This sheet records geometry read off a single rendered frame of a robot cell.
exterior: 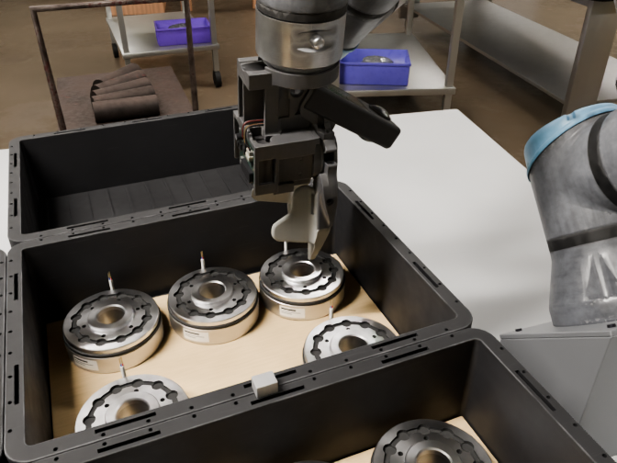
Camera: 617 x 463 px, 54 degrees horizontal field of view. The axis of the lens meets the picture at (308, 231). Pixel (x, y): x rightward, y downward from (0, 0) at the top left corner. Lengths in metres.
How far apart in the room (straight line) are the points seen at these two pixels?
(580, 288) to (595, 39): 2.51
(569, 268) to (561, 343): 0.09
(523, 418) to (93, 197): 0.71
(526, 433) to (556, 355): 0.18
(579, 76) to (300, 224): 2.68
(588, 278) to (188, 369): 0.44
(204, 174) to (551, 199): 0.56
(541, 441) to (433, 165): 0.90
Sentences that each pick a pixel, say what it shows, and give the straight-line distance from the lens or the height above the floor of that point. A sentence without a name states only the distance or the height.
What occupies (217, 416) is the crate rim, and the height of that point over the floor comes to 0.93.
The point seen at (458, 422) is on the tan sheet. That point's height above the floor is 0.83.
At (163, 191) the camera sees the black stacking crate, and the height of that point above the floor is 0.83.
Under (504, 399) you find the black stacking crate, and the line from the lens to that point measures 0.55.
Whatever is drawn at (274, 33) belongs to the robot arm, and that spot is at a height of 1.17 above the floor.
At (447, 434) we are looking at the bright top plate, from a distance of 0.57.
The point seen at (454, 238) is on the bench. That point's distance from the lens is 1.10.
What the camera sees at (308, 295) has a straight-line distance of 0.69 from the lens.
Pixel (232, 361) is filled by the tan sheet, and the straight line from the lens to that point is 0.66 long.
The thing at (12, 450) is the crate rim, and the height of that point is 0.93.
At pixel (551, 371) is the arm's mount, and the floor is 0.81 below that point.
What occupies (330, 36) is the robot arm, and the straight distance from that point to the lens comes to 0.51.
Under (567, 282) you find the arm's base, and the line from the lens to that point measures 0.73.
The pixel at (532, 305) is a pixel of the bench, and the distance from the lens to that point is 0.99.
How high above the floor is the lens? 1.30
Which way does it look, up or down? 33 degrees down
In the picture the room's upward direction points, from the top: straight up
